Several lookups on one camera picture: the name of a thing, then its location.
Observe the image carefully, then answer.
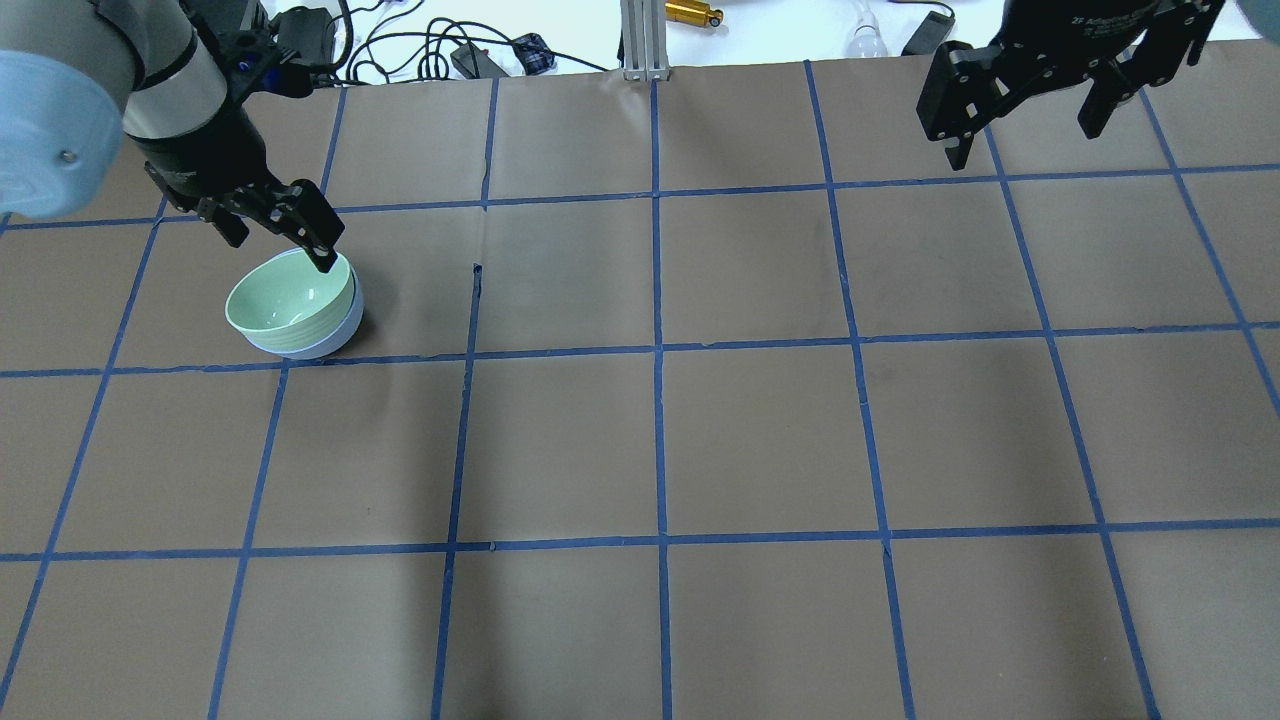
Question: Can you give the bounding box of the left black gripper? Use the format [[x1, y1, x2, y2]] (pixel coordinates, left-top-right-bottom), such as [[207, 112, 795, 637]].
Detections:
[[140, 101, 346, 274]]

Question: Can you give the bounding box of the green bowl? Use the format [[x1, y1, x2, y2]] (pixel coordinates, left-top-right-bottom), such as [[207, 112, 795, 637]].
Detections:
[[224, 249, 357, 348]]

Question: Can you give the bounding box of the white light bulb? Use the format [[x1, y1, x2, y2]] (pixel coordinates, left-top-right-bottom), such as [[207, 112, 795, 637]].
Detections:
[[846, 1, 890, 59]]

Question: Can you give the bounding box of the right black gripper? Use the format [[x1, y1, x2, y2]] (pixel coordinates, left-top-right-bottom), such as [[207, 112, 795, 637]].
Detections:
[[916, 1, 1225, 172]]

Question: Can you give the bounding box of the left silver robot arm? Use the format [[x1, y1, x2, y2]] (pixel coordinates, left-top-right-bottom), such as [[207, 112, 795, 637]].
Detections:
[[1, 1, 346, 273]]

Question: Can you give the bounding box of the blue bowl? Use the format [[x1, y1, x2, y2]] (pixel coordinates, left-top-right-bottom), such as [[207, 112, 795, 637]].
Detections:
[[239, 263, 365, 363]]

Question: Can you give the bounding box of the aluminium frame post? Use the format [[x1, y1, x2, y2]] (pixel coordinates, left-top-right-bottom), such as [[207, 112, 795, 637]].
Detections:
[[620, 0, 671, 82]]

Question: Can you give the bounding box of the black power brick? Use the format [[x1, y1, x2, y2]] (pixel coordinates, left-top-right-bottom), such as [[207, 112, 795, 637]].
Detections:
[[269, 6, 335, 70]]

